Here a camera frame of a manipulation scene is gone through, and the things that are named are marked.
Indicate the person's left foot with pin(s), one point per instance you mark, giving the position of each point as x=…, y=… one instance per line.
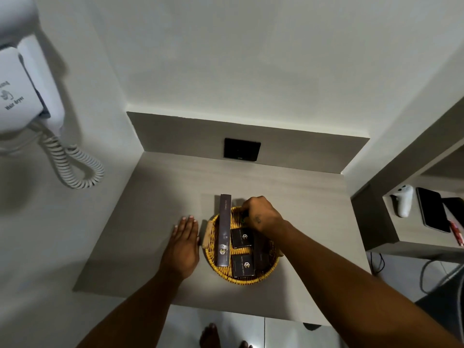
x=210, y=337

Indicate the white handheld controller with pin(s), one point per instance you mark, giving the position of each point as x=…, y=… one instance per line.
x=402, y=201

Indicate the small dark square box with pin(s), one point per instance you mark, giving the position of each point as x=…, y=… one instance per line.
x=243, y=265
x=241, y=238

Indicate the black smartphone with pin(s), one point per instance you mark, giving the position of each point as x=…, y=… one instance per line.
x=432, y=210
x=456, y=210

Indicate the long dark box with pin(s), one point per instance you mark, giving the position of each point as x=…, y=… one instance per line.
x=261, y=250
x=224, y=230

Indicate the person's foot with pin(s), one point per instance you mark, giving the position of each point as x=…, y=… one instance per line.
x=210, y=337
x=245, y=345

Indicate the person's left forearm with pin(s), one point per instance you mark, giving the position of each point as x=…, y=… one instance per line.
x=134, y=315

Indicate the white wall hair dryer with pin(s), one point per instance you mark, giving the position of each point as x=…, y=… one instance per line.
x=21, y=79

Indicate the person's right hand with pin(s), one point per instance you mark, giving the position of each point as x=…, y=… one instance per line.
x=262, y=215

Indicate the person's right forearm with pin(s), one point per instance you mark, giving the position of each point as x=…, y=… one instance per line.
x=355, y=286

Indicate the red pen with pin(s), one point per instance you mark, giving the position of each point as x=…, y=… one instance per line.
x=457, y=233

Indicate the dark grey chair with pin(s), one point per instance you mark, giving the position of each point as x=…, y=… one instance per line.
x=446, y=308

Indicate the person's left hand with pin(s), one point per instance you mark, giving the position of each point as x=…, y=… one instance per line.
x=181, y=250

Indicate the round yellow wicker basket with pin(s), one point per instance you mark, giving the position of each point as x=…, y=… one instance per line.
x=224, y=273

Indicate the person's right foot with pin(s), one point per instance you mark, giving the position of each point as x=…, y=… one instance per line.
x=245, y=345

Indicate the black wall socket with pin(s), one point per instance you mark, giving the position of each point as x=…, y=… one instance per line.
x=242, y=149

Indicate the grey shelf unit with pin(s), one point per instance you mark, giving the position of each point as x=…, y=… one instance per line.
x=377, y=224

